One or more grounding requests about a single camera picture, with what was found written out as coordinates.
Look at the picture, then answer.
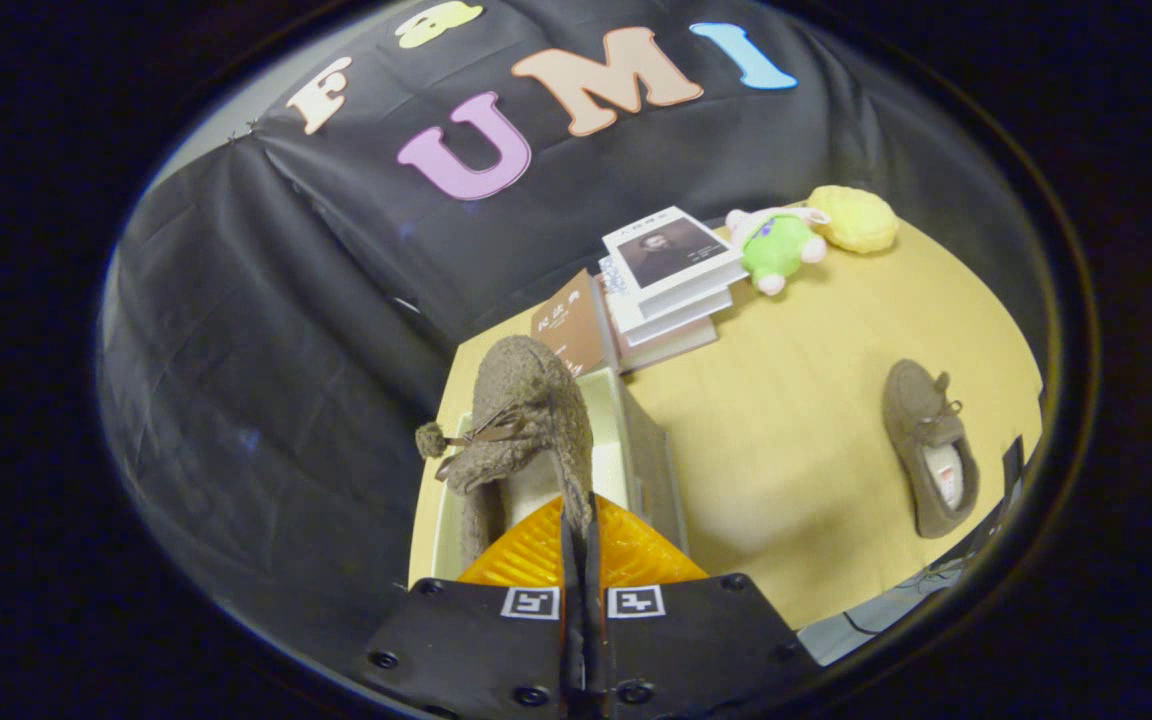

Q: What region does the plain white book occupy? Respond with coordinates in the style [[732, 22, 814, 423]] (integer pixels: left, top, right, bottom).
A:
[[616, 315, 720, 373]]

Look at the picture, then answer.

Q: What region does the white patterned book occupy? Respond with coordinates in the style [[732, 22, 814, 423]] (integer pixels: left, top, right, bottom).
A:
[[598, 255, 737, 347]]

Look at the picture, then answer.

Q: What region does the green and pink plush toy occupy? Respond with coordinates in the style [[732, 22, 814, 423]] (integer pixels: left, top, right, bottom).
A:
[[724, 205, 832, 297]]

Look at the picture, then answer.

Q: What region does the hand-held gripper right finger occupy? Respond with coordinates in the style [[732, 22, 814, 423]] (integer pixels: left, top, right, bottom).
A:
[[591, 492, 822, 720]]

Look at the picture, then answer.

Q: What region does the yellow plush toy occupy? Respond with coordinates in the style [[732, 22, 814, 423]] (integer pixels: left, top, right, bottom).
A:
[[806, 185, 900, 255]]

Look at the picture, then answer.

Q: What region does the brown fuzzy shoe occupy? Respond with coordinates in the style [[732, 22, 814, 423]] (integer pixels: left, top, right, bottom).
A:
[[414, 335, 597, 571], [881, 358, 980, 541]]

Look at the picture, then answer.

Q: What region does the black cable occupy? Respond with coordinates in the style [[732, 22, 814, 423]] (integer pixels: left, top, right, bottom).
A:
[[841, 565, 967, 639]]

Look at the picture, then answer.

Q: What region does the white book with portrait cover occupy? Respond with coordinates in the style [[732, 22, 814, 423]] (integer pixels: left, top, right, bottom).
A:
[[601, 205, 749, 319]]

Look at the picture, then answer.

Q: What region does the grey lidded storage box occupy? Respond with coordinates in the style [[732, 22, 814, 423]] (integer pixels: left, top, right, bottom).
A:
[[431, 365, 692, 586]]

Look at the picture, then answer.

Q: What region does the brown book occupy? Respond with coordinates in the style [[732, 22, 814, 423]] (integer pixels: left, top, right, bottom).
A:
[[530, 268, 609, 379]]

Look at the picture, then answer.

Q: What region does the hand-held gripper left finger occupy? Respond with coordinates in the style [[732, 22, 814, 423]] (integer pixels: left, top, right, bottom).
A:
[[361, 495, 587, 720]]

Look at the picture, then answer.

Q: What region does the black backdrop cloth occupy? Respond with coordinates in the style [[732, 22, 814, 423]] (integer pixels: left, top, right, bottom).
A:
[[96, 0, 1052, 641]]

